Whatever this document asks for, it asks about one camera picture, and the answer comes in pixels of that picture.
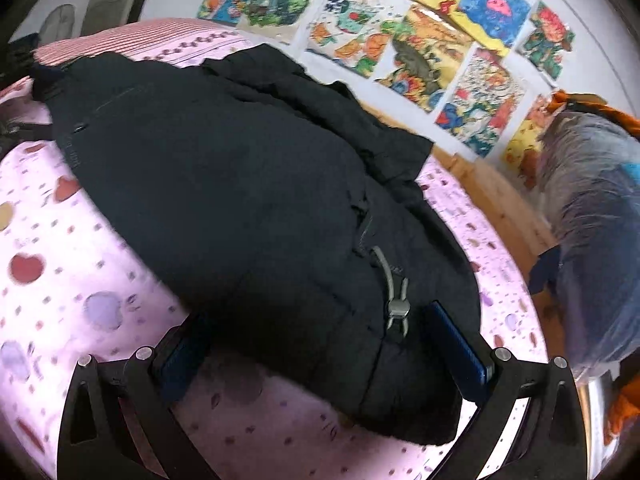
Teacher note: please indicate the black padded jacket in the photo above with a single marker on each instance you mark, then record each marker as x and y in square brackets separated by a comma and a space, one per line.
[225, 200]

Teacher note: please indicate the red checked pillow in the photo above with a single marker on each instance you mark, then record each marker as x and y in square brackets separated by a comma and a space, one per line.
[125, 35]

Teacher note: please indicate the red tower city drawing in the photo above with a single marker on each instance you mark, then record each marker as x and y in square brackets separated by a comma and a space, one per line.
[480, 105]

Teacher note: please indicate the grey wall door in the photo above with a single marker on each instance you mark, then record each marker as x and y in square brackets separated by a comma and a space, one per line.
[117, 5]

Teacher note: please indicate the orange fruit cup drawing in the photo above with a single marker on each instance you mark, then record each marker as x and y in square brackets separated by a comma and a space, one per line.
[355, 35]

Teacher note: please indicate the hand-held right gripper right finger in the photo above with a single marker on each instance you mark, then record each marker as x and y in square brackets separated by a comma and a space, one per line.
[457, 345]

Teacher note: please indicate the pink apple print bedsheet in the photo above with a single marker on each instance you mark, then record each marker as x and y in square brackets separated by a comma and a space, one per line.
[70, 270]

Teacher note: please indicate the clear plastic bag of bedding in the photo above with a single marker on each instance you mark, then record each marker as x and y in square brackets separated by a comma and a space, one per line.
[595, 240]

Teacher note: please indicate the yellow chick drawing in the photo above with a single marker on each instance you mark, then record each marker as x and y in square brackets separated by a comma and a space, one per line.
[525, 140]

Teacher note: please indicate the blond character drawing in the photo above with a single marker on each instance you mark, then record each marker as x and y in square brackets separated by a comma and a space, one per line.
[280, 0]

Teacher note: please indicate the pink jellyfish drawing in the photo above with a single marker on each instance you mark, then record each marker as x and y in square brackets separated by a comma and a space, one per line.
[495, 5]

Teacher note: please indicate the wooden bed frame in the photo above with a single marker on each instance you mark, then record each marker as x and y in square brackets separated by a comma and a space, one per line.
[505, 210]

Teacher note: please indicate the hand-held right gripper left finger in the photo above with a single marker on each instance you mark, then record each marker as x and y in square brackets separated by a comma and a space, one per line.
[182, 360]

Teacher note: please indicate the orange cloth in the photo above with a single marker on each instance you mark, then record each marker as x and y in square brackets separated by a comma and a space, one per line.
[595, 105]

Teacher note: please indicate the terraced landscape drawing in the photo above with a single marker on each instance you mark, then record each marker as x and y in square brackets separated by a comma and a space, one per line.
[425, 60]

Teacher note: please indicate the standing fan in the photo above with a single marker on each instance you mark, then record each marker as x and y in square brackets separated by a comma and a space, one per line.
[57, 20]

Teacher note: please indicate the red-haired character drawing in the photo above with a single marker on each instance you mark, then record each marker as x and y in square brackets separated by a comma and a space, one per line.
[547, 37]

